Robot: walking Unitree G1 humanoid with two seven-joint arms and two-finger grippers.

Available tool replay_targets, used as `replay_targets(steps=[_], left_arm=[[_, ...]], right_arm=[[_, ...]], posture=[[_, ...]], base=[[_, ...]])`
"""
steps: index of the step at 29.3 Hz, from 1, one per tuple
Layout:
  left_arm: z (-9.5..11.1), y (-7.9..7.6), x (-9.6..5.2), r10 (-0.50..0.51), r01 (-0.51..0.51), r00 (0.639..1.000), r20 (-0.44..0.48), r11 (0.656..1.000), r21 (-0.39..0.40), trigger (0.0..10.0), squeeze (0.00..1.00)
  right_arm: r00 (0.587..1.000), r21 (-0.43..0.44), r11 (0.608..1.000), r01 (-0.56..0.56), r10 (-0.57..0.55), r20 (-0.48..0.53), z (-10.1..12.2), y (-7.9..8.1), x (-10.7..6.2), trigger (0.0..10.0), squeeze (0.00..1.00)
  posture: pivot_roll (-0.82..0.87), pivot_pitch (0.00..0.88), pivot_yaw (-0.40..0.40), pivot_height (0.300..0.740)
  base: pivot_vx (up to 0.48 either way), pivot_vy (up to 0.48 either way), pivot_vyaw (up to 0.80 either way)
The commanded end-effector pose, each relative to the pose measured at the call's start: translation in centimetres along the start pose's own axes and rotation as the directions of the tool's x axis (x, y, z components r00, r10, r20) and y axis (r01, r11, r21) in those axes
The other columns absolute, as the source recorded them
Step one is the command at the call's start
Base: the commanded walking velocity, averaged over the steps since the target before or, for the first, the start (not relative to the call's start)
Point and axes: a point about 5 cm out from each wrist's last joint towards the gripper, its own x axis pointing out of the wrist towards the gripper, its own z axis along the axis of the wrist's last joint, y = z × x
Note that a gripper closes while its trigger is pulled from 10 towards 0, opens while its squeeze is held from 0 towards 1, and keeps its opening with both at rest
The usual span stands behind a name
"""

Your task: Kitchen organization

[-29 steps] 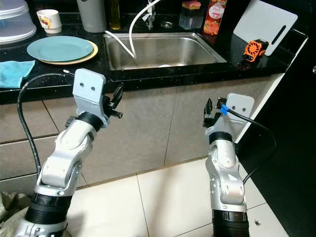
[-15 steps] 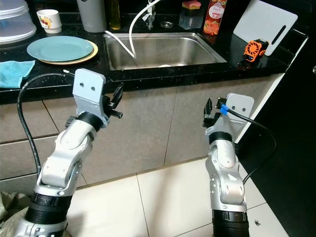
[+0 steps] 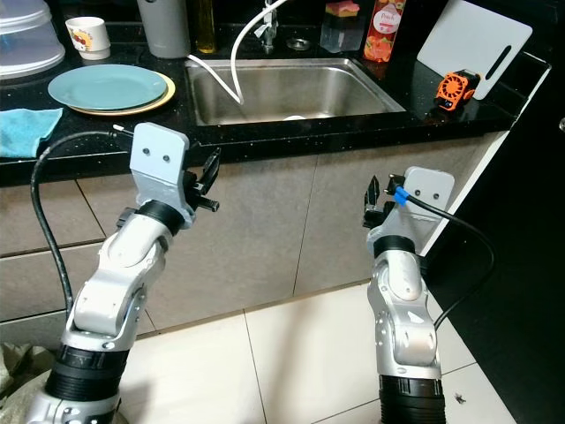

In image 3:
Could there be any grey cabinet door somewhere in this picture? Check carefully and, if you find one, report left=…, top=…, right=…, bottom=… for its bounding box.
left=296, top=132, right=509, bottom=292
left=88, top=155, right=328, bottom=328

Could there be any stainless steel sink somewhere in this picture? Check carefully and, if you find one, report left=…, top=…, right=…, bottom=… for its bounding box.
left=185, top=57, right=407, bottom=126

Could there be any black floor cabinet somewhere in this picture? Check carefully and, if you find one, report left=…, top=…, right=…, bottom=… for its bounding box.
left=424, top=53, right=565, bottom=424

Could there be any yellow oil bottle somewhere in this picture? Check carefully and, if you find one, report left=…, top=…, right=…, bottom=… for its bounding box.
left=192, top=0, right=217, bottom=56

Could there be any grey cylinder red round logo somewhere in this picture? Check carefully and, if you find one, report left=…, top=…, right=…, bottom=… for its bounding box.
left=139, top=0, right=192, bottom=60

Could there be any chrome faucet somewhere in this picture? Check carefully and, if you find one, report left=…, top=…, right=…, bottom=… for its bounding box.
left=256, top=0, right=277, bottom=54

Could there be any peach dish soap bottle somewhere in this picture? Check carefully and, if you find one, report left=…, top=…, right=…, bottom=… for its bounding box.
left=362, top=0, right=407, bottom=63

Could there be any clear plastic sponge holder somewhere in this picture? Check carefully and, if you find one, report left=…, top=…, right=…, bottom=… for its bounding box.
left=320, top=0, right=365, bottom=54

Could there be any teal cloth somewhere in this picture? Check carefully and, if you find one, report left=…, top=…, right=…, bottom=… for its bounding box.
left=0, top=108, right=64, bottom=160

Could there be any white printed cup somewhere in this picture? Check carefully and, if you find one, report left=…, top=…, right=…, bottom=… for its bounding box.
left=64, top=16, right=111, bottom=61

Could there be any white cutting board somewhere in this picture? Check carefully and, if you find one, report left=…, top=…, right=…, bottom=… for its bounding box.
left=417, top=0, right=533, bottom=100

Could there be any red yellow sponge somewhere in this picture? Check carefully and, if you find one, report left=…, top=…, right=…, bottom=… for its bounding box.
left=327, top=2, right=363, bottom=17

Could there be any clear plastic lidded container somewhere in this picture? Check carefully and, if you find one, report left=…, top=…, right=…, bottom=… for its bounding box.
left=0, top=0, right=65, bottom=80

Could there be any green woven sack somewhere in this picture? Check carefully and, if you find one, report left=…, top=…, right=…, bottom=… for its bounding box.
left=0, top=340, right=72, bottom=424

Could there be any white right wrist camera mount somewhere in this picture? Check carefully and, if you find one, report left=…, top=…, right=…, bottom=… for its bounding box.
left=366, top=166, right=456, bottom=253

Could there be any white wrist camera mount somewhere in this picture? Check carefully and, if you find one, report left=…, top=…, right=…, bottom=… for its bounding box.
left=128, top=122, right=192, bottom=226
left=366, top=166, right=456, bottom=253

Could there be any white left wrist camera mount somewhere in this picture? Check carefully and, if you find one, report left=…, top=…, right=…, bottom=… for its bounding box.
left=128, top=122, right=192, bottom=226

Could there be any white hose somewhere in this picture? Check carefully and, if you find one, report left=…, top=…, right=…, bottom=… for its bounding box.
left=185, top=0, right=288, bottom=104

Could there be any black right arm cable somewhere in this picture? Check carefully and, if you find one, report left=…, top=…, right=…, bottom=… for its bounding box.
left=384, top=175, right=495, bottom=328

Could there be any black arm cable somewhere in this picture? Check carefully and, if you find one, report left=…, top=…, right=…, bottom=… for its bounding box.
left=384, top=175, right=495, bottom=328
left=31, top=128, right=138, bottom=314

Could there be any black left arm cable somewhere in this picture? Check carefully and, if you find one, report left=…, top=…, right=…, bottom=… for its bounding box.
left=31, top=128, right=138, bottom=314

